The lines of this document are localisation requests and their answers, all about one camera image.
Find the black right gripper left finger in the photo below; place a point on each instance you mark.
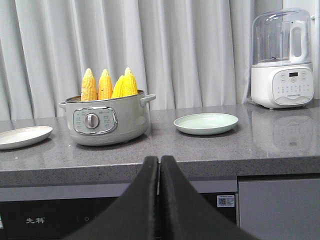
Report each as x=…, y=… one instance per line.
x=132, y=216

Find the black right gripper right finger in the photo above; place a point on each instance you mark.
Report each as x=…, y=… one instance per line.
x=185, y=214

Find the bright yellow corn cob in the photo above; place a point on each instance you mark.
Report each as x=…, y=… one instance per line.
x=119, y=90

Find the pale yellow corn cob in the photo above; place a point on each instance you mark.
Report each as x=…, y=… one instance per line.
x=88, y=87

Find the orange-yellow corn cob back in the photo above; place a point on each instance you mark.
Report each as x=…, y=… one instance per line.
x=105, y=87

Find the blue QR code sticker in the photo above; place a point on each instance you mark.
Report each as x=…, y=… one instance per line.
x=226, y=201

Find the black built-in disinfection cabinet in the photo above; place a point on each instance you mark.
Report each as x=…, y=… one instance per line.
x=49, y=219

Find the light green round plate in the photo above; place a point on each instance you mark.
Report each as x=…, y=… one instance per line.
x=204, y=124

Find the light green electric cooking pot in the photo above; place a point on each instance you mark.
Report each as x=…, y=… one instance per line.
x=109, y=121

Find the grey cabinet door panel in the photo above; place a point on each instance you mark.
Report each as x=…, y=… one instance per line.
x=280, y=209

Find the cream white round plate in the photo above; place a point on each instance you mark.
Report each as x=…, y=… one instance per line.
x=24, y=137

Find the grey pleated curtain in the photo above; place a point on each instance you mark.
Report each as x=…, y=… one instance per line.
x=189, y=53

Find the white blender with clear dome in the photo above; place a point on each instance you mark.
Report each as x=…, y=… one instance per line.
x=281, y=60

